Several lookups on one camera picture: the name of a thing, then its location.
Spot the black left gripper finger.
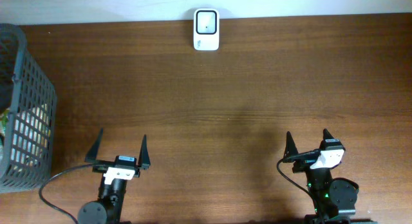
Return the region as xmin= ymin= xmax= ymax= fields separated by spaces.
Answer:
xmin=84 ymin=128 xmax=104 ymax=163
xmin=138 ymin=135 xmax=151 ymax=169

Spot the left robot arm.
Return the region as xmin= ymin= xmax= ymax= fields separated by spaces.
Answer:
xmin=77 ymin=131 xmax=151 ymax=224

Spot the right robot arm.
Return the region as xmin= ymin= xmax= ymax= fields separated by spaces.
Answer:
xmin=276 ymin=129 xmax=373 ymax=224

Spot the dark grey plastic basket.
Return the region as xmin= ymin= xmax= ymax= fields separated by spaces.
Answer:
xmin=1 ymin=23 xmax=57 ymax=194

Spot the black right camera cable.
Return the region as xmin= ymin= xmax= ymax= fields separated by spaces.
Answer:
xmin=276 ymin=158 xmax=323 ymax=218

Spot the black camera cable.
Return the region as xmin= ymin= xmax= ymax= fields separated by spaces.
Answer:
xmin=38 ymin=163 xmax=104 ymax=224
xmin=276 ymin=158 xmax=323 ymax=218

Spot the black left camera cable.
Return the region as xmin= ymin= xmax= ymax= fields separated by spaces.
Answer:
xmin=38 ymin=163 xmax=104 ymax=224

